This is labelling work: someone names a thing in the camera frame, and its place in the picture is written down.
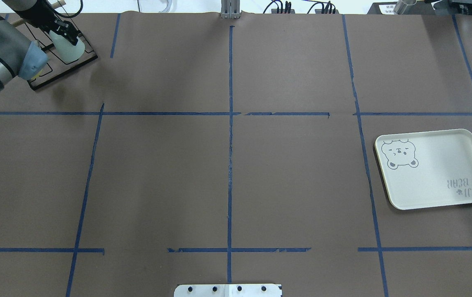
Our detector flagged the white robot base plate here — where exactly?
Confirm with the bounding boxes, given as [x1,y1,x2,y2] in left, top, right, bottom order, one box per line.
[174,283,283,297]

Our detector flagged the cream bear print tray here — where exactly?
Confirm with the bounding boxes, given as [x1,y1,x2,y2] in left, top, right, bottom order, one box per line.
[374,129,472,210]

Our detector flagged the black plugs and cables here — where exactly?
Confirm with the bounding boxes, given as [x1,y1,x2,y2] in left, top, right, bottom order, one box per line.
[263,0,340,15]

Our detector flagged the silver metal cylinder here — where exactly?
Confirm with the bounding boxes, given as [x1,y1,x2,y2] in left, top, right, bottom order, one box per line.
[393,0,417,15]

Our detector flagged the pale green plastic cup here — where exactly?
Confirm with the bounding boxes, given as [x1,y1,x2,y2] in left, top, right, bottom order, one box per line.
[49,31,85,64]

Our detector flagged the yellow plastic cup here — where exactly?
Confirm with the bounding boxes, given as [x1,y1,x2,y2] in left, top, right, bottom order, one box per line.
[29,71,42,80]

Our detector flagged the grey aluminium post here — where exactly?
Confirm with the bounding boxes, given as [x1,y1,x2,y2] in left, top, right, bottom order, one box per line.
[220,0,241,19]

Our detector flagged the black wire cup rack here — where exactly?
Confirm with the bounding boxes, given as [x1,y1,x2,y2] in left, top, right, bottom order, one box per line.
[5,0,98,90]

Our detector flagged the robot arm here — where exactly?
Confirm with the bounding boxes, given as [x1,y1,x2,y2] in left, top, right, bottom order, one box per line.
[0,0,85,92]

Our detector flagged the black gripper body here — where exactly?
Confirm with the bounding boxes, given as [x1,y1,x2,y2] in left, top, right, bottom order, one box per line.
[49,19,76,39]

